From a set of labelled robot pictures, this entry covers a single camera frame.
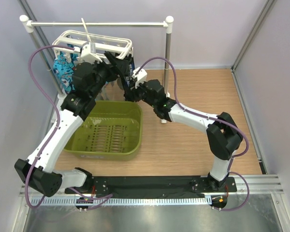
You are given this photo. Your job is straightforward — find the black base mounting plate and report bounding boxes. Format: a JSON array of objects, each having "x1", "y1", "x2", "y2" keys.
[{"x1": 75, "y1": 175, "x2": 237, "y2": 199}]

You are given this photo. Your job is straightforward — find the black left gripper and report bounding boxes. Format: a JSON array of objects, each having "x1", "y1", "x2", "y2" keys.
[{"x1": 88, "y1": 52, "x2": 129, "y2": 98}]

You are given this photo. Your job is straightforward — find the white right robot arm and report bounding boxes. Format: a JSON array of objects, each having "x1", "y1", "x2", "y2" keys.
[{"x1": 122, "y1": 79, "x2": 243, "y2": 191}]

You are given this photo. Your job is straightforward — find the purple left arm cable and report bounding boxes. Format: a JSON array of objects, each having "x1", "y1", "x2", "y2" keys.
[{"x1": 25, "y1": 45, "x2": 84, "y2": 210}]

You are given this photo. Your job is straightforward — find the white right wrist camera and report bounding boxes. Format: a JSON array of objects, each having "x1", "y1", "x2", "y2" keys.
[{"x1": 132, "y1": 67, "x2": 147, "y2": 85}]

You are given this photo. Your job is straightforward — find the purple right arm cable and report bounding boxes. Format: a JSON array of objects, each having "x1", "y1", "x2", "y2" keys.
[{"x1": 135, "y1": 57, "x2": 250, "y2": 160}]

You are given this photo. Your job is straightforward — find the aluminium slotted rail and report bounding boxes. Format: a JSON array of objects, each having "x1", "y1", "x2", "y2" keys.
[{"x1": 41, "y1": 195, "x2": 212, "y2": 206}]

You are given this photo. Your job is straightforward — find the green plastic basket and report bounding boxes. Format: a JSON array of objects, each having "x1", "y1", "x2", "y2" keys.
[{"x1": 63, "y1": 101, "x2": 143, "y2": 161}]

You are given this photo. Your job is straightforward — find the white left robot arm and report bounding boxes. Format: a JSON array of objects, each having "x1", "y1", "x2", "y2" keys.
[{"x1": 14, "y1": 52, "x2": 130, "y2": 197}]

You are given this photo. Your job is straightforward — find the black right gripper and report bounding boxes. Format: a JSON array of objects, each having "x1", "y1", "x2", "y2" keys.
[{"x1": 126, "y1": 79, "x2": 156, "y2": 109}]

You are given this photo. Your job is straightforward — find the white clip sock hanger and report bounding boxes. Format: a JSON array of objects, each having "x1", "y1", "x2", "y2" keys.
[{"x1": 53, "y1": 26, "x2": 133, "y2": 64}]

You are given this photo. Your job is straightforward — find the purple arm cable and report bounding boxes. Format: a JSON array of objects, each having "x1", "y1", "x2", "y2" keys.
[
  {"x1": 135, "y1": 57, "x2": 250, "y2": 160},
  {"x1": 25, "y1": 45, "x2": 84, "y2": 210}
]

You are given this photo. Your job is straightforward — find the blue shark pattern sock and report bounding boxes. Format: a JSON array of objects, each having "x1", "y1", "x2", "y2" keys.
[{"x1": 53, "y1": 52, "x2": 77, "y2": 93}]

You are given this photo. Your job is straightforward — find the black patterned sock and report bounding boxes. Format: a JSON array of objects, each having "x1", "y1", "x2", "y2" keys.
[
  {"x1": 120, "y1": 62, "x2": 133, "y2": 97},
  {"x1": 128, "y1": 51, "x2": 135, "y2": 73}
]

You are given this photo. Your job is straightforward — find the white metal drying rack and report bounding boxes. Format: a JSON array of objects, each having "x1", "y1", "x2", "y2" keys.
[{"x1": 19, "y1": 14, "x2": 174, "y2": 124}]

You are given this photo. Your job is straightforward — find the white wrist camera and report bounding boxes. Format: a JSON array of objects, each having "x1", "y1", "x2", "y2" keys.
[
  {"x1": 74, "y1": 42, "x2": 102, "y2": 64},
  {"x1": 132, "y1": 67, "x2": 147, "y2": 85}
]

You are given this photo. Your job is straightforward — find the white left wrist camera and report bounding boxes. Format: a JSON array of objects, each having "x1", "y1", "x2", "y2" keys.
[{"x1": 74, "y1": 42, "x2": 102, "y2": 64}]

